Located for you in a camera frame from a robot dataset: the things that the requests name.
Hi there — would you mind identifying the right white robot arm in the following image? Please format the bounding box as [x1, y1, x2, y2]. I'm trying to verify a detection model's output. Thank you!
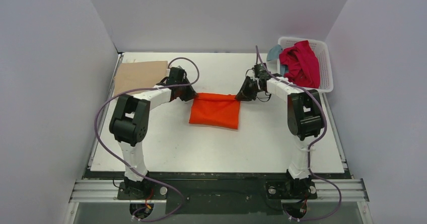
[235, 63, 326, 198]

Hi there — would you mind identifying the white plastic laundry basket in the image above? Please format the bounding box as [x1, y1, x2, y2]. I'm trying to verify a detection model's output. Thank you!
[277, 36, 334, 93]

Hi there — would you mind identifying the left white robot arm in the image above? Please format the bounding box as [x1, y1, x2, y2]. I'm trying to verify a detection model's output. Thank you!
[109, 67, 197, 199]

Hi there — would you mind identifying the folded beige t shirt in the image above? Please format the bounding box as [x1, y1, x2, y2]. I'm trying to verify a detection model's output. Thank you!
[113, 61, 168, 96]

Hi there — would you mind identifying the aluminium rail frame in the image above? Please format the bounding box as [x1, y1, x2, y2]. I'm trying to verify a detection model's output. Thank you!
[69, 179, 369, 203]

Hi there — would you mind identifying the crimson red t shirt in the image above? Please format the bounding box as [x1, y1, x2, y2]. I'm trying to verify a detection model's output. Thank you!
[279, 40, 321, 89]

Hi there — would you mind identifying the orange t shirt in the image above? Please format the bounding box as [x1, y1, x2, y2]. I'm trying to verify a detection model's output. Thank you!
[189, 93, 241, 130]

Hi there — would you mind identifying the teal blue t shirt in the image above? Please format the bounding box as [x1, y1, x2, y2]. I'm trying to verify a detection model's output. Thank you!
[266, 44, 283, 61]

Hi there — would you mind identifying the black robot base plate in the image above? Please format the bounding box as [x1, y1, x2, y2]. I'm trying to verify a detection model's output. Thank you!
[114, 172, 343, 219]

